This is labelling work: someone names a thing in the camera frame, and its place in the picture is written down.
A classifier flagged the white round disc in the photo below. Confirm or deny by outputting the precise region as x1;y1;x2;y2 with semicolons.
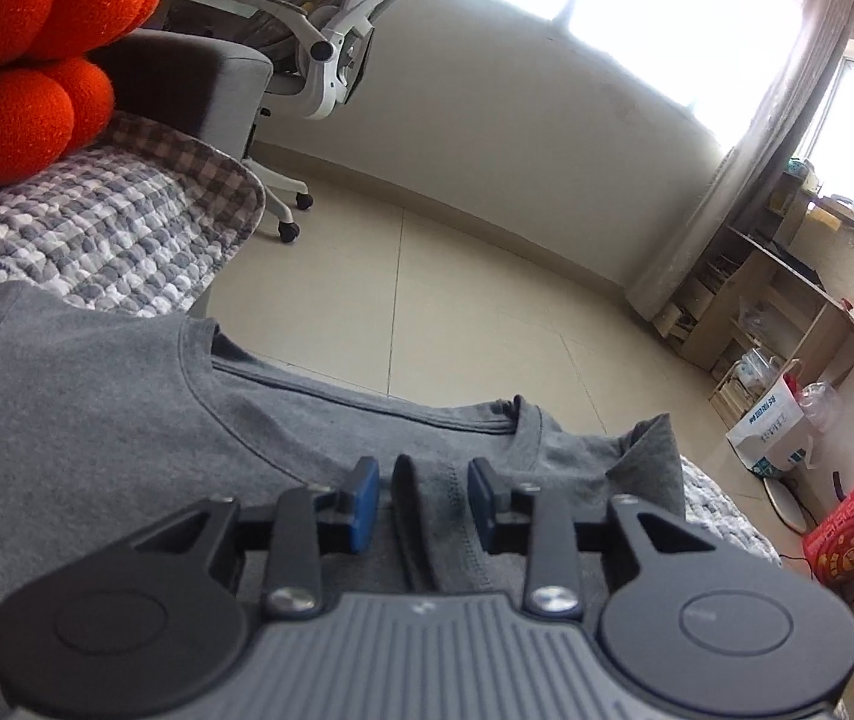
763;474;810;533

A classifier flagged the grey quilted checked blanket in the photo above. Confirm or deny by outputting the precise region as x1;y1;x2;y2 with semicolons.
0;111;784;567

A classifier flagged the red gift bag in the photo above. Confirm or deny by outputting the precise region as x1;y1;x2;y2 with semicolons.
802;472;854;586

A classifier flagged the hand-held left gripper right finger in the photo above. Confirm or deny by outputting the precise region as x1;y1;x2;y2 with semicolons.
468;457;704;620

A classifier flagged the white office chair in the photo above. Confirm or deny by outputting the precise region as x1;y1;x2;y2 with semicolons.
221;0;447;245

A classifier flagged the grey t-shirt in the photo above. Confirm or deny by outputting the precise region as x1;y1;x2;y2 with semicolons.
0;281;687;720

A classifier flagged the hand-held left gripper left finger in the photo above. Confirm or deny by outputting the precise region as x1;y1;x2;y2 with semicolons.
131;457;381;620

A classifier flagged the white paper bag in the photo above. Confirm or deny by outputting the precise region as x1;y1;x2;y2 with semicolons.
725;360;818;477

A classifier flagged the dark grey sofa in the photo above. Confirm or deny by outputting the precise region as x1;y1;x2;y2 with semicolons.
93;28;274;162

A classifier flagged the wooden shelf unit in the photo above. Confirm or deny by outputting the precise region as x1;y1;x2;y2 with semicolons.
655;157;854;421

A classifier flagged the grey patterned curtain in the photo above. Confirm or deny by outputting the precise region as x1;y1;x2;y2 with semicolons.
626;0;854;323

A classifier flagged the orange knotted ball cushion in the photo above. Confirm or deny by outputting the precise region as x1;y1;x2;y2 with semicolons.
0;0;163;196

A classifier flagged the grey backpack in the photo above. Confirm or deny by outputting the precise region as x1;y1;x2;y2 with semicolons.
247;0;345;53

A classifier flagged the clear plastic bag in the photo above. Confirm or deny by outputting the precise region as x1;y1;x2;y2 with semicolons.
794;381;844;432

